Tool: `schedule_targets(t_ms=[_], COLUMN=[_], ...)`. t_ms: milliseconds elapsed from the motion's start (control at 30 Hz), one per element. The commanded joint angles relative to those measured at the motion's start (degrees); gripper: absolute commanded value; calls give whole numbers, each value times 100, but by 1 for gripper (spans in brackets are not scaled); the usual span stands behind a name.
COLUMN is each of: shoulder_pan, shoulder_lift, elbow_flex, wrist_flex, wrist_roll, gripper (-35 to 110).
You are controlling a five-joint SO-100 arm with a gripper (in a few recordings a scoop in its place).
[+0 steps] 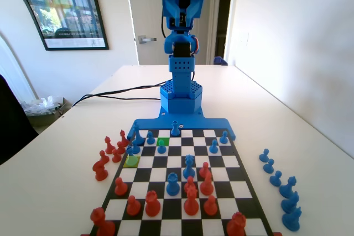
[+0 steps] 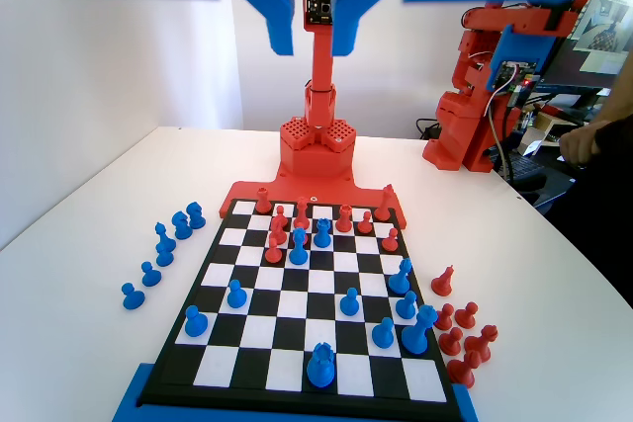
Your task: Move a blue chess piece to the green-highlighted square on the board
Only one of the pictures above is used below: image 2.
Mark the green controller circuit board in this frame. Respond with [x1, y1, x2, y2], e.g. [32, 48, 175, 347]
[498, 61, 538, 87]

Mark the tan cardboard box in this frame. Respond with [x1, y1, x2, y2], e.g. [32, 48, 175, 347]
[533, 110, 589, 146]

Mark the black computer monitor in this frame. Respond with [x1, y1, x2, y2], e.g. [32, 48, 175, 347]
[536, 0, 633, 97]

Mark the red chess king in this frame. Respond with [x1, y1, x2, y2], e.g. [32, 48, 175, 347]
[292, 197, 312, 230]

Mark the black camera circuit board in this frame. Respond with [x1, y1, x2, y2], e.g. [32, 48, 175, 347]
[305, 0, 333, 27]

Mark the blue controller board holder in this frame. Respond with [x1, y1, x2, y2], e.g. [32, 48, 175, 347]
[487, 26, 555, 92]

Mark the black keyboard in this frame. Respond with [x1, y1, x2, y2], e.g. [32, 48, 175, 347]
[494, 149, 548, 194]

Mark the blue chess knight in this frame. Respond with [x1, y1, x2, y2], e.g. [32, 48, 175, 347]
[186, 201, 207, 230]
[171, 211, 194, 240]

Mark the blue chess rook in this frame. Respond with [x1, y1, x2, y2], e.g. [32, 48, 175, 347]
[306, 341, 337, 389]
[313, 217, 333, 250]

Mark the black white chessboard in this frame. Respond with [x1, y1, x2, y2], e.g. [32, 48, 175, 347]
[140, 197, 461, 408]

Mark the red chess bishop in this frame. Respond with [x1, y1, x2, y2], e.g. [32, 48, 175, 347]
[446, 350, 482, 388]
[463, 323, 499, 364]

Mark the person's dark sleeved forearm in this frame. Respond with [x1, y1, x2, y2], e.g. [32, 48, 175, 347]
[595, 114, 633, 156]

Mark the person's bare hand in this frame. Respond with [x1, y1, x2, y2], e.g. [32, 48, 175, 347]
[560, 123, 602, 166]

